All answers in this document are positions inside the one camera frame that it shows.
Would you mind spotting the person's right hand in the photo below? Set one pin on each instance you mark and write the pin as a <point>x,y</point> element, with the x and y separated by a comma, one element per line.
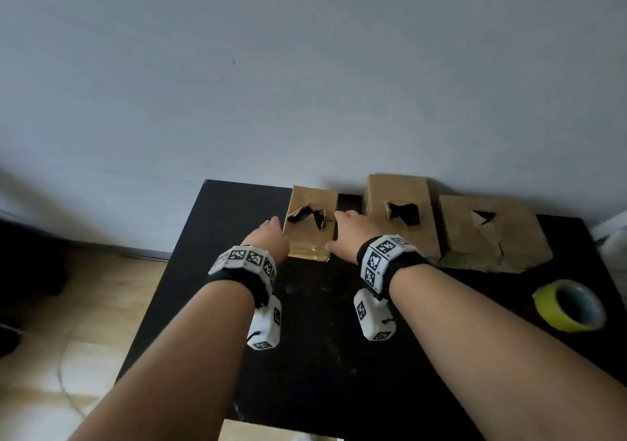
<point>352,235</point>

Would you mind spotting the person's left hand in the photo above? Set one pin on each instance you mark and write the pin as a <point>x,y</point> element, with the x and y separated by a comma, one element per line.
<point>269,240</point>

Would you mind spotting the small cardboard box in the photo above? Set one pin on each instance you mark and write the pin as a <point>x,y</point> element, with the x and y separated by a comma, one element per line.
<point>313,240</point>

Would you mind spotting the tall cardboard box square hole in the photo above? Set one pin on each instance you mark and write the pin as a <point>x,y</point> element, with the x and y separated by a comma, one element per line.
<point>421,196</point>

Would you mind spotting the wide cardboard box torn flap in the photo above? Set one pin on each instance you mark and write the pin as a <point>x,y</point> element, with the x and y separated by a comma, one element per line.
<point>519,240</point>

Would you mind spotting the yellow tape roll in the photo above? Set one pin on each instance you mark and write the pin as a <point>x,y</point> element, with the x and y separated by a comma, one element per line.
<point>543,303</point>

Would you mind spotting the person's right forearm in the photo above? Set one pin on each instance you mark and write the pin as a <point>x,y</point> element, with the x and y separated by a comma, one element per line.
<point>490,357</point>

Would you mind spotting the person's left forearm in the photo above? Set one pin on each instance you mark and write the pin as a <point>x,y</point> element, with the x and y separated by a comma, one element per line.
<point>186,357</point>

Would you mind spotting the black marker wristband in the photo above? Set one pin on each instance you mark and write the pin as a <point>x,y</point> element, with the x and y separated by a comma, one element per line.
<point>245,264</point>
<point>382,259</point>

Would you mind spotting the black bag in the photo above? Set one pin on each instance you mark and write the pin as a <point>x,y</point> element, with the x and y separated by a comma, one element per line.
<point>24,269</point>

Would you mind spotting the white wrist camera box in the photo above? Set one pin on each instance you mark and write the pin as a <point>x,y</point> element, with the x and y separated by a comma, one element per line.
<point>264,325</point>
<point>374,316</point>

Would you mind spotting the white metal shelf frame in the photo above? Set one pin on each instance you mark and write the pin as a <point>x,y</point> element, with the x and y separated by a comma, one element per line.
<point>612,230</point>

